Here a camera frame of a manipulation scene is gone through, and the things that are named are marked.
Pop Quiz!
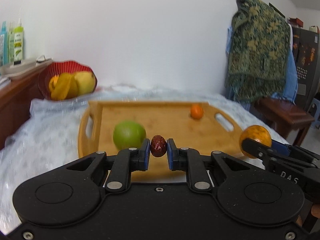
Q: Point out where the large yellow-orange orange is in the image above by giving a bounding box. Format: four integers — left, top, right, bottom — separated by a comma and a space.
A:
239, 125, 272, 156

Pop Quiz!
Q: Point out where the red jujube date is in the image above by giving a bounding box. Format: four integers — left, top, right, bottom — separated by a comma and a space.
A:
150, 135, 167, 158

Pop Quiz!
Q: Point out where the dark wooden bench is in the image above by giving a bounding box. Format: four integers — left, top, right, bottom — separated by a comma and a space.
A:
254, 98, 315, 146

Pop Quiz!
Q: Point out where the snowflake sheer tablecloth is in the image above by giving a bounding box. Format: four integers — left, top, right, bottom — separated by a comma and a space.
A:
0, 83, 288, 230

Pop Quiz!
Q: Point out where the wooden bamboo tray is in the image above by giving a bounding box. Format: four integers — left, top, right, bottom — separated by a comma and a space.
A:
77, 100, 247, 183

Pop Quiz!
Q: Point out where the small mandarin on tray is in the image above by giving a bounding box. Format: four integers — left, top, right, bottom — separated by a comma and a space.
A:
190, 104, 204, 120

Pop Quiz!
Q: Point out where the green apple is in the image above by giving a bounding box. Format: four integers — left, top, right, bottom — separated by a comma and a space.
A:
113, 120, 146, 151

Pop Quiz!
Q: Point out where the green patterned fringed shawl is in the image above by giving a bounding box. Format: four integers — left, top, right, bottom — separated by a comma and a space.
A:
226, 0, 290, 103

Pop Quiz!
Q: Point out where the yellow starfruit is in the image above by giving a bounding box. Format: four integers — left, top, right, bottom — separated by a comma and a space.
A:
50, 73, 78, 101

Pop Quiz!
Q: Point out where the black patterned cabinet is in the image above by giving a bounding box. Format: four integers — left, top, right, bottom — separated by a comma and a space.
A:
289, 18, 319, 111

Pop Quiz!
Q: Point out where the wooden side cabinet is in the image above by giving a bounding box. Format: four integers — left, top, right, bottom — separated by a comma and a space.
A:
0, 63, 49, 148

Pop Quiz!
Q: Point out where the orange fruit in bowl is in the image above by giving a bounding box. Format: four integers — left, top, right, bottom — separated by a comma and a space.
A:
48, 75, 59, 92

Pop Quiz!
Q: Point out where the yellow mango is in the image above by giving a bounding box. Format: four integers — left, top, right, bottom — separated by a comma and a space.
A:
74, 71, 96, 96

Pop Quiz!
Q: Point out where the red fruit bowl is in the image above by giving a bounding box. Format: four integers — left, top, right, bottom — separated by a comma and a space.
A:
37, 61, 98, 101

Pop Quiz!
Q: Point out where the white tray on cabinet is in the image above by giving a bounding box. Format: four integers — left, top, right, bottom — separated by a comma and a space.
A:
1, 58, 53, 77

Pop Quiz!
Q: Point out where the green white lotion bottle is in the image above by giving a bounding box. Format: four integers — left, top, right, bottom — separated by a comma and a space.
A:
14, 19, 24, 64

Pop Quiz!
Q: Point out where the teal spray bottle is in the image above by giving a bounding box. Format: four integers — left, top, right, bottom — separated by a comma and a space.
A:
0, 21, 9, 66

